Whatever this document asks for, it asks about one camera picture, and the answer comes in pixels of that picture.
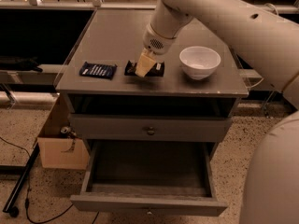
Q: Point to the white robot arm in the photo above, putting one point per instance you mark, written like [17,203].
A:
[270,44]

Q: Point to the brass drawer knob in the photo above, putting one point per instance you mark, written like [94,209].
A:
[150,131]

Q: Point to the black metal floor bar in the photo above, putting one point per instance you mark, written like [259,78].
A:
[22,172]

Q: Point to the open grey middle drawer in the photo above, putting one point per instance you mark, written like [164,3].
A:
[139,177]

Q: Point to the white ceramic bowl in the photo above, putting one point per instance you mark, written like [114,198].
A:
[199,62]

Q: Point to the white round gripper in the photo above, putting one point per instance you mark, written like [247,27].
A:
[154,43]

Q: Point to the black cloth on shelf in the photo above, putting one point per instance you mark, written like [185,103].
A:
[19,64]

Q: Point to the closed grey top drawer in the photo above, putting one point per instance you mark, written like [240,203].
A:
[178,129]

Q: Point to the blue snack bar wrapper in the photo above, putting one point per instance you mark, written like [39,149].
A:
[98,70]

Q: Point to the cardboard box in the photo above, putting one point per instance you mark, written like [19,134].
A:
[59,151]

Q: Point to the dark chocolate rxbar wrapper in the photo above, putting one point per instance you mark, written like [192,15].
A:
[156,70]

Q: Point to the grey wooden drawer cabinet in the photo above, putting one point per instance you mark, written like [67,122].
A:
[115,37]

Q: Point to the metal can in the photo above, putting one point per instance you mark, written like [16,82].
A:
[65,130]

